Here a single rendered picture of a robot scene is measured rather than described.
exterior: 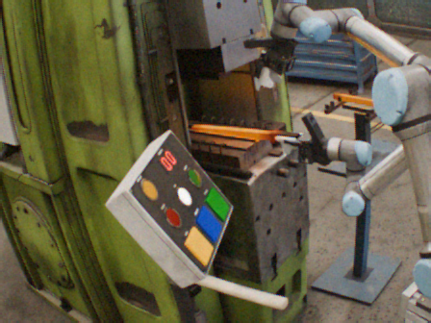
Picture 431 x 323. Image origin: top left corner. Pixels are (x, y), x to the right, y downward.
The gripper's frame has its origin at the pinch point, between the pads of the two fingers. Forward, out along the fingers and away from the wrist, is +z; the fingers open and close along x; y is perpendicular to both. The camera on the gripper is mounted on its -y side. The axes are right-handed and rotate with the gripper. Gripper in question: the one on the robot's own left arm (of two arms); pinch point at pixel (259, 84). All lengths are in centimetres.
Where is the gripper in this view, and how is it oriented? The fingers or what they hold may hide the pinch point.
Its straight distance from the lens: 152.6
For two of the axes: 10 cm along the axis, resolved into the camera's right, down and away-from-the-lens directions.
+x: 6.0, -4.1, 6.8
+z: -2.2, 7.3, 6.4
